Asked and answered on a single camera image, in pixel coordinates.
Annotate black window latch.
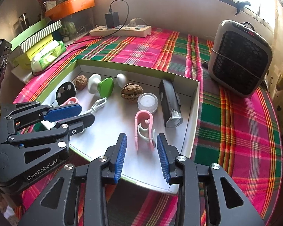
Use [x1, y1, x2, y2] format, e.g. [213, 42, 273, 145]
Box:
[235, 1, 250, 16]

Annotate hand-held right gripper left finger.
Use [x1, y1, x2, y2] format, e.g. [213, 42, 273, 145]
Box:
[18, 133, 128, 226]

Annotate green white mushroom massager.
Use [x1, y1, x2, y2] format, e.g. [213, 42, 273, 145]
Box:
[88, 74, 115, 97]

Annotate pink white clip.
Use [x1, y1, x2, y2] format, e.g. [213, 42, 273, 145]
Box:
[134, 110, 156, 150]

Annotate small clear white jar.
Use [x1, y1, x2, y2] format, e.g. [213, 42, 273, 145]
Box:
[137, 93, 158, 114]

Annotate black charger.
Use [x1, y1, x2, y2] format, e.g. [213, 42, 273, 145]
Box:
[105, 11, 120, 28]

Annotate black oval holder silver discs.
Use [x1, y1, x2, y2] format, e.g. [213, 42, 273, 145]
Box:
[56, 81, 76, 106]

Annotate green box lid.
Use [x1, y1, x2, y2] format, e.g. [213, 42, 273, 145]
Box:
[9, 19, 50, 50]

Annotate green white cardboard box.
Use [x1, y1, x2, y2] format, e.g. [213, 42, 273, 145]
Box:
[36, 59, 200, 195]

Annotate pink green plaid tablecloth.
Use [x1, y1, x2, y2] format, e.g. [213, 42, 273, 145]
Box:
[13, 27, 283, 226]

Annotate white egg-shaped knob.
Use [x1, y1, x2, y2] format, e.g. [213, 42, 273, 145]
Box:
[116, 73, 127, 88]

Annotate black bike light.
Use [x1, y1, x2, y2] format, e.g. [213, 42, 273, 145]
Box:
[159, 79, 184, 128]

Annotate black charging cable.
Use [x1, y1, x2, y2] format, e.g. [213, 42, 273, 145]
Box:
[32, 0, 129, 76]

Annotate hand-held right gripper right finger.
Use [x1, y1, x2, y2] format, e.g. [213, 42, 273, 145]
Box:
[156, 133, 266, 226]

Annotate beige power strip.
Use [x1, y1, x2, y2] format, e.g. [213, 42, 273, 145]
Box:
[90, 24, 152, 37]

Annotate white usb cable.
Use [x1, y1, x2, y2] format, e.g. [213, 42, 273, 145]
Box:
[84, 98, 108, 116]

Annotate green white striped box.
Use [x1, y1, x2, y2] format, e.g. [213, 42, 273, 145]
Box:
[21, 20, 62, 52]

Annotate green white tissue pack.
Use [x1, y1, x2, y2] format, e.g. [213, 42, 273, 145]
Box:
[31, 40, 67, 71]

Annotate grey space heater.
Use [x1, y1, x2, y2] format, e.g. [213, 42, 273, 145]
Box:
[208, 19, 273, 98]

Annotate orange box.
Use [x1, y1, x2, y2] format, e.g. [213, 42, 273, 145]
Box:
[45, 0, 95, 20]

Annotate brown walnut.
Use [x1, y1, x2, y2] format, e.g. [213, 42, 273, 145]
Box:
[74, 75, 88, 90]
[121, 83, 144, 103]

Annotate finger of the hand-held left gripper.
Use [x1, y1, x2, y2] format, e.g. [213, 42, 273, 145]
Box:
[7, 113, 95, 147]
[0, 101, 82, 132]

